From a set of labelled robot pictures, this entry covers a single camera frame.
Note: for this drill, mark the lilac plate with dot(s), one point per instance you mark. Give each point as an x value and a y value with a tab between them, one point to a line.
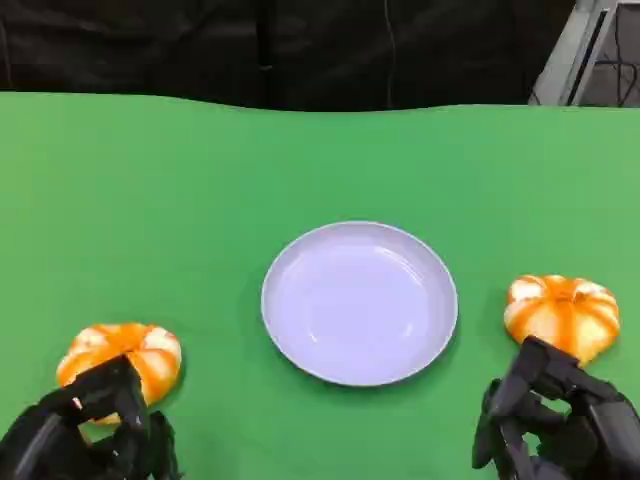
360	305

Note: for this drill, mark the orange white toy bread roll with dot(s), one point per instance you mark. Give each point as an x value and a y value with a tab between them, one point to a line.
560	310
152	350

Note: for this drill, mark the black fabric curtain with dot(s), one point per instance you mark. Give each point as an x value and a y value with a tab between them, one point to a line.
200	45

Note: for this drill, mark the green table cloth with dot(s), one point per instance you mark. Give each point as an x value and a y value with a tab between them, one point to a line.
150	200

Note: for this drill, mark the grey metal frame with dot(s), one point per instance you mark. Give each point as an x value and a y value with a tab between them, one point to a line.
565	60

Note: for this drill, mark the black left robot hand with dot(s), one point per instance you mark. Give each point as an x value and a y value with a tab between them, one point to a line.
45	440

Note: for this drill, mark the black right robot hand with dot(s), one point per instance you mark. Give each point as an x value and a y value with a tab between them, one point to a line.
595	425

